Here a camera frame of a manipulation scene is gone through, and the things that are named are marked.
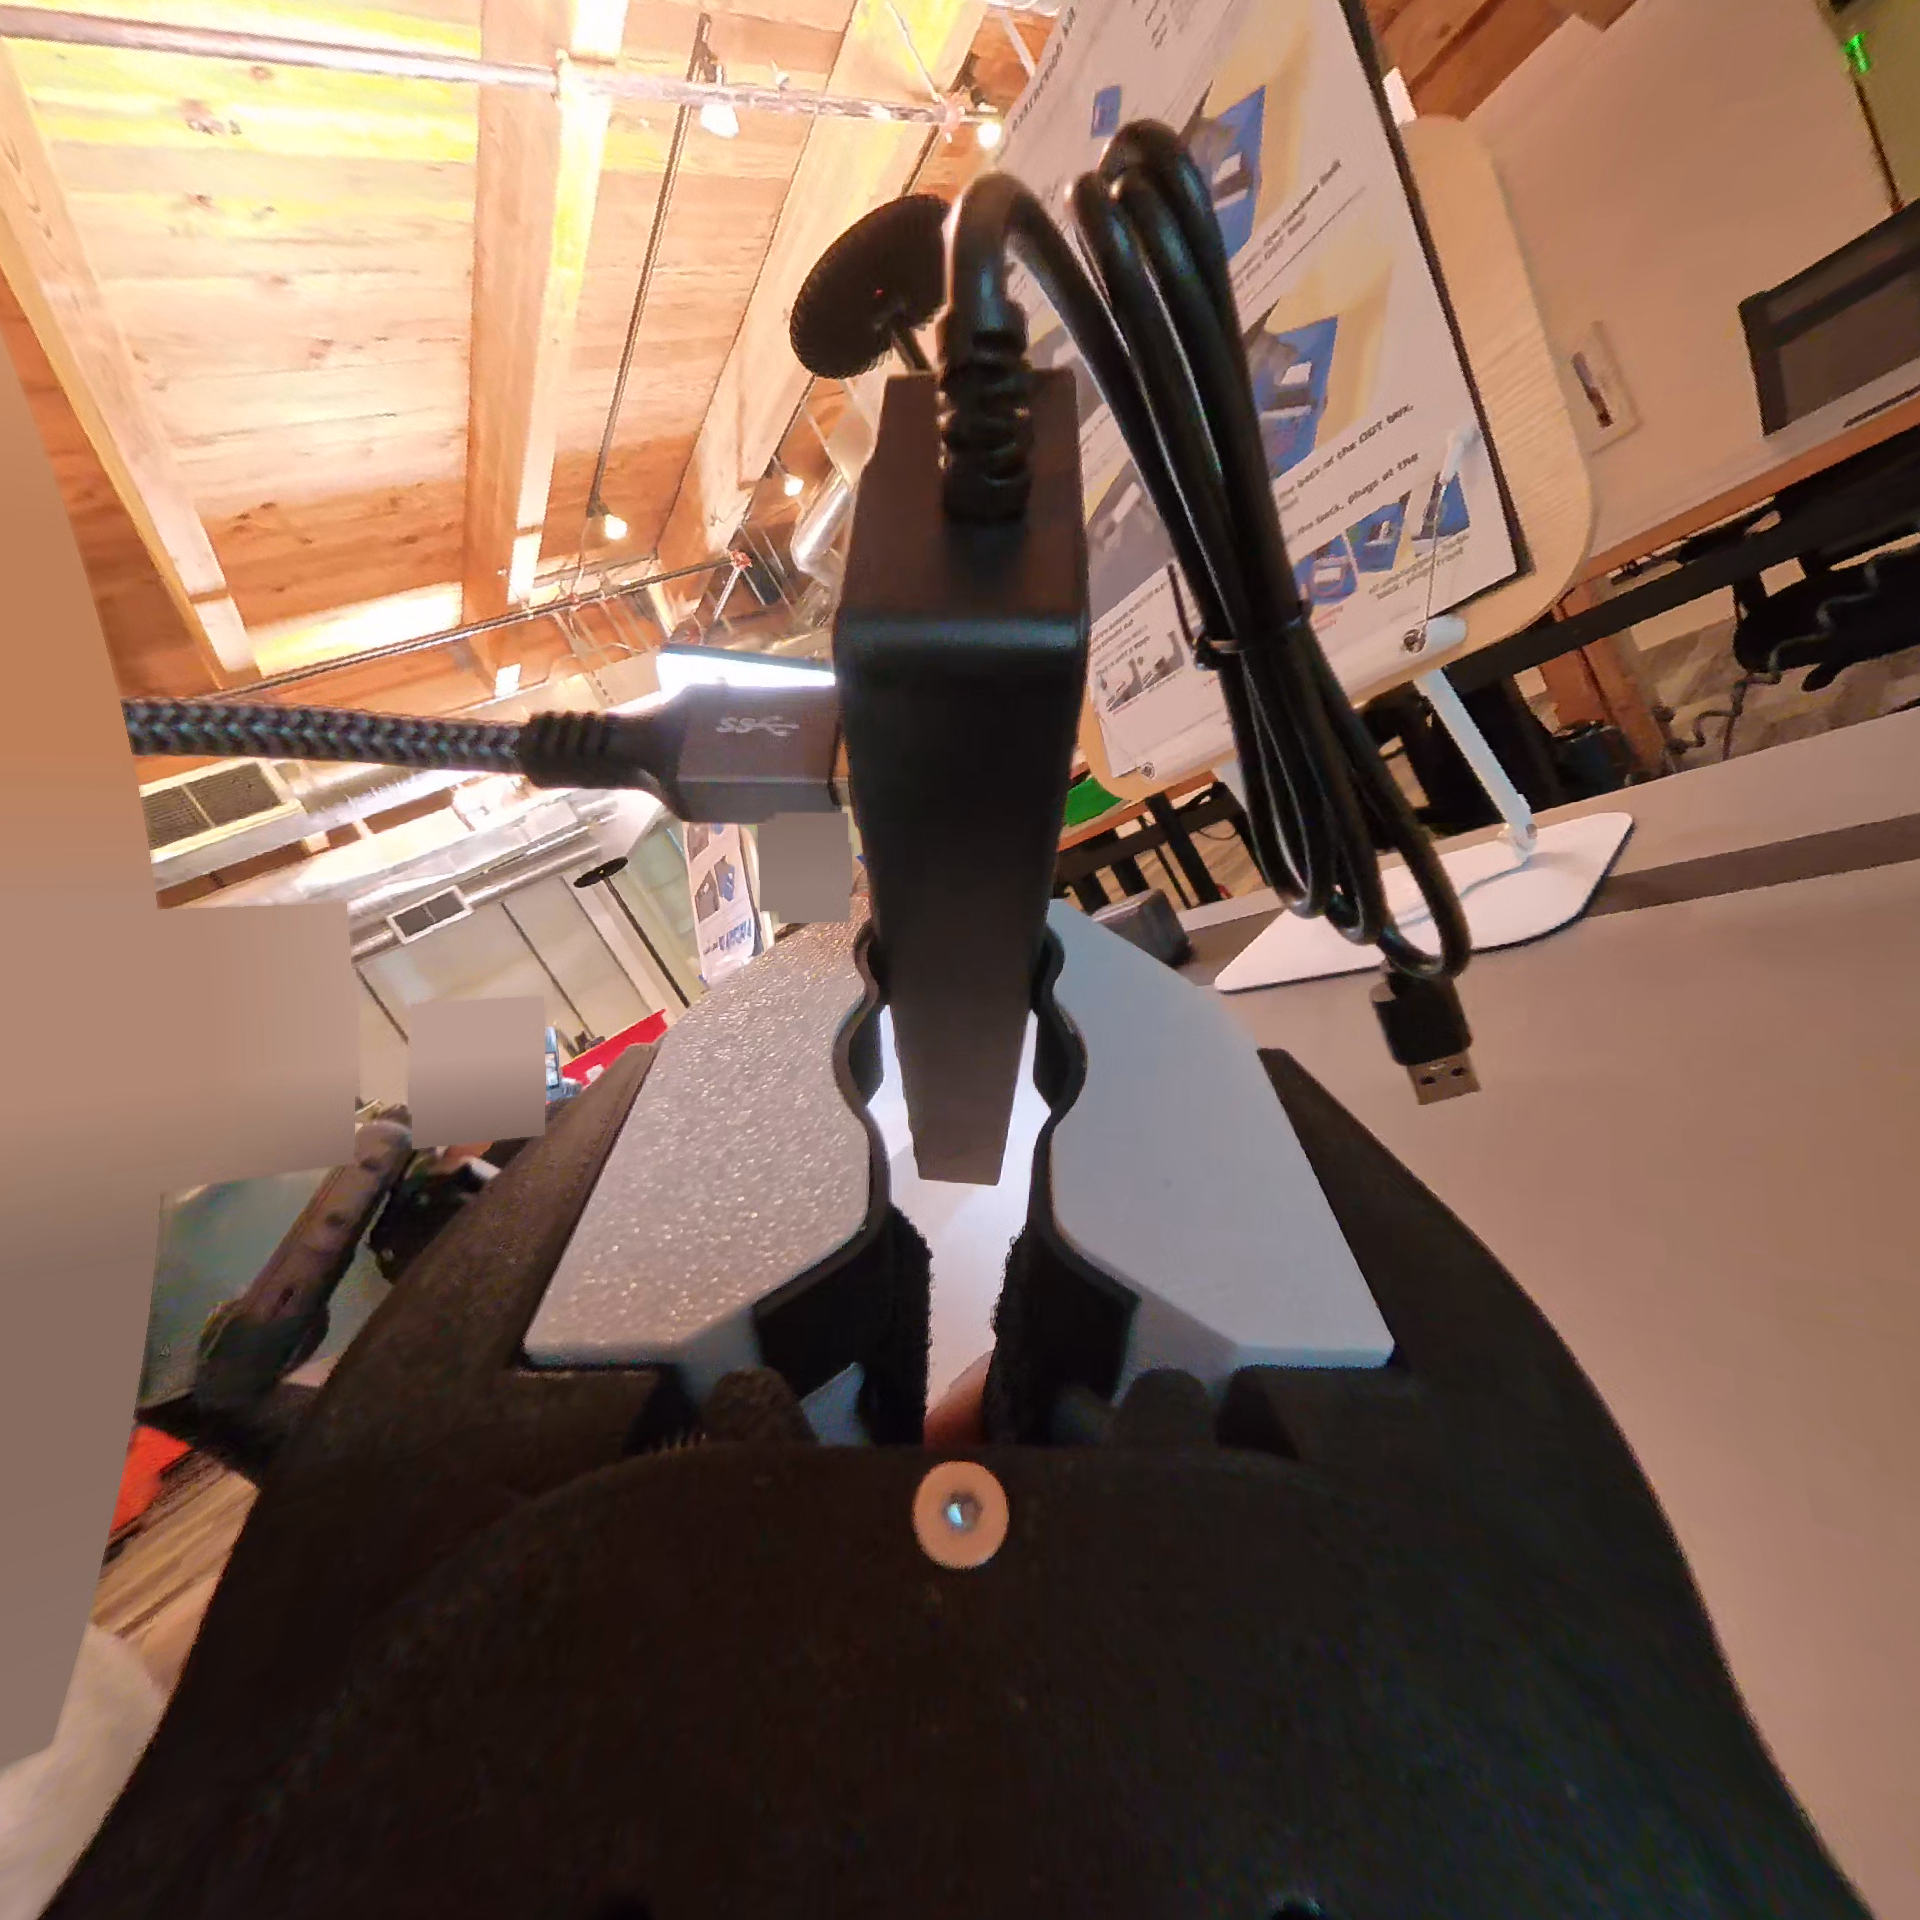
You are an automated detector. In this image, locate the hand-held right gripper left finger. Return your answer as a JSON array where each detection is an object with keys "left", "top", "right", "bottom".
[{"left": 526, "top": 915, "right": 904, "bottom": 1376}]

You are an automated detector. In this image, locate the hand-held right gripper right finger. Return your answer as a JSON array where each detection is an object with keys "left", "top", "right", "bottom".
[{"left": 1031, "top": 897, "right": 1400, "bottom": 1375}]

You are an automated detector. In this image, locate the black hub cable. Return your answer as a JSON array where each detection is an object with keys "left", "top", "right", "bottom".
[{"left": 936, "top": 119, "right": 1487, "bottom": 1113}]

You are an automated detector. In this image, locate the grey braided usb cable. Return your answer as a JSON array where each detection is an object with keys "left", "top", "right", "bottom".
[{"left": 118, "top": 645, "right": 840, "bottom": 827}]

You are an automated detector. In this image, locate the black charger box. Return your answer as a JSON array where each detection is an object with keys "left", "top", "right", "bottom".
[{"left": 1099, "top": 886, "right": 1190, "bottom": 970}]

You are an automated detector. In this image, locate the white sheet stand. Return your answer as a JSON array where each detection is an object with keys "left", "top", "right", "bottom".
[{"left": 1211, "top": 429, "right": 1636, "bottom": 995}]

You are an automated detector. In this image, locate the printed instruction sheet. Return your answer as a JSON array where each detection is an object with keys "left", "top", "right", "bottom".
[{"left": 997, "top": 0, "right": 1519, "bottom": 782}]

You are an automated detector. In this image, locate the wooden office desk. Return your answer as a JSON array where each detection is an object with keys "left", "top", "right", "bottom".
[{"left": 1558, "top": 399, "right": 1920, "bottom": 601}]

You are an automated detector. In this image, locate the black round ceiling disc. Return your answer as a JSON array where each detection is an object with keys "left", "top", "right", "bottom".
[{"left": 790, "top": 200, "right": 950, "bottom": 375}]

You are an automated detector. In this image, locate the black computer monitor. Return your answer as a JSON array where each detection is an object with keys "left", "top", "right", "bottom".
[{"left": 1740, "top": 210, "right": 1920, "bottom": 437}]

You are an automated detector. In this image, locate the silver air duct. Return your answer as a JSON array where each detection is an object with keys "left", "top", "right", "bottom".
[{"left": 787, "top": 481, "right": 856, "bottom": 594}]

